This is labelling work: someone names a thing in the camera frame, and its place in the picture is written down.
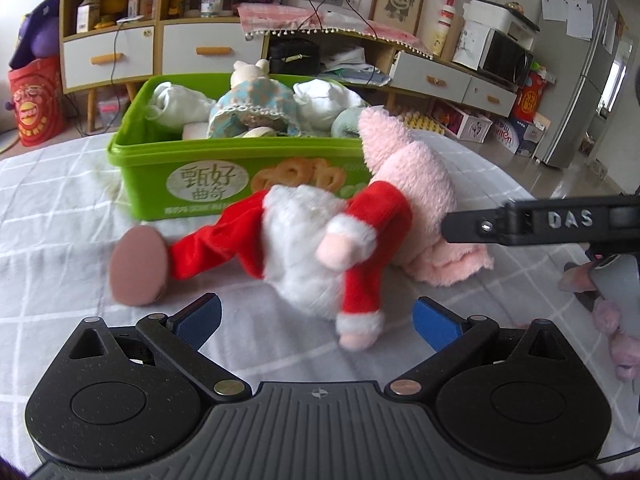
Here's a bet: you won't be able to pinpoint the pink plush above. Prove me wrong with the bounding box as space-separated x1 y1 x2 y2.
109 107 497 352

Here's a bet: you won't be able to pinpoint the green plastic box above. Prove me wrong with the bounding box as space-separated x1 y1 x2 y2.
107 72 382 222

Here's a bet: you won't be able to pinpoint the white microwave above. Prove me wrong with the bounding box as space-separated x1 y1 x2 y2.
452 22 537 89

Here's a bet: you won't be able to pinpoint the red and white box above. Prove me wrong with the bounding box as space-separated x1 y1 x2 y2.
430 100 494 142

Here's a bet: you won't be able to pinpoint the purple plush toy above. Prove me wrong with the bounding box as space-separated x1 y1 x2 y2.
9 0 64 69

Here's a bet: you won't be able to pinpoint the white carton on shelf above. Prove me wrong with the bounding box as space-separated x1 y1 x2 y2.
76 2 101 33

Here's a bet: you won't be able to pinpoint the pink fringed cloth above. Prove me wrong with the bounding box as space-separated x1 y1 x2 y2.
236 2 434 59

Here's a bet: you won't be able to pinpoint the low wooden cabinet white drawers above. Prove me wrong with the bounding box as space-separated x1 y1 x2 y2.
265 30 519 117

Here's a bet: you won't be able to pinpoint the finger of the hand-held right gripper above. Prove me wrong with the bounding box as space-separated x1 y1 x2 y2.
442 204 511 247

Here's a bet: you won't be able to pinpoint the blue and white box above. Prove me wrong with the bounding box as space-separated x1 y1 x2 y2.
492 117 547 159

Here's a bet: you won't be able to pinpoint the black bag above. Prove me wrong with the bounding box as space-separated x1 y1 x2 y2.
268 37 321 77

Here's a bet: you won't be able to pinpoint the white cloth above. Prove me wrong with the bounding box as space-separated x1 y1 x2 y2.
292 79 369 136
147 81 217 136

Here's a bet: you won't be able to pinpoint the grey checked blanket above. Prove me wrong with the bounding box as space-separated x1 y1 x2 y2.
0 132 640 466

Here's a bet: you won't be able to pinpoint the pile of folded cloths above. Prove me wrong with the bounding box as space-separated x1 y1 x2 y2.
320 45 392 86

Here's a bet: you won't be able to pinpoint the yellow egg tray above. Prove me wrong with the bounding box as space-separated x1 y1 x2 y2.
400 110 446 134

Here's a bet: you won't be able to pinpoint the tall wooden cabinet white drawers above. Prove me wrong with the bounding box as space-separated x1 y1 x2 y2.
59 0 272 135

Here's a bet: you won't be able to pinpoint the white box on microwave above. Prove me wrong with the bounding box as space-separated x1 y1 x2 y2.
464 0 542 36

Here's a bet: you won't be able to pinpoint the silver refrigerator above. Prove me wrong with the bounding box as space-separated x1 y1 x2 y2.
532 0 627 169

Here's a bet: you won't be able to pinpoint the red gift box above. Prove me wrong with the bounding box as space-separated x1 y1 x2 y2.
512 71 557 124

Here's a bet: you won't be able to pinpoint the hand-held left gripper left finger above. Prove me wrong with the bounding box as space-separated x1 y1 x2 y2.
67 293 252 403

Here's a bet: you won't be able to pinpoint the beige rabbit plush blue dress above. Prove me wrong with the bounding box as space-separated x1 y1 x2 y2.
207 59 302 140

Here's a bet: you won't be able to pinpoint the red printed bag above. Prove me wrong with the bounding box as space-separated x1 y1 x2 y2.
7 55 66 148

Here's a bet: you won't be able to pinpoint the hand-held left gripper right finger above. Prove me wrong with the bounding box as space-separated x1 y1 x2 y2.
385 296 584 397

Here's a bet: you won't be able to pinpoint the person's right hand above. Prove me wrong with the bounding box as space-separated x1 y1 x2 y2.
559 261 640 383

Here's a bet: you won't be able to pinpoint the black cable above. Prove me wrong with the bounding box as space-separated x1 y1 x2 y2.
109 19 132 106

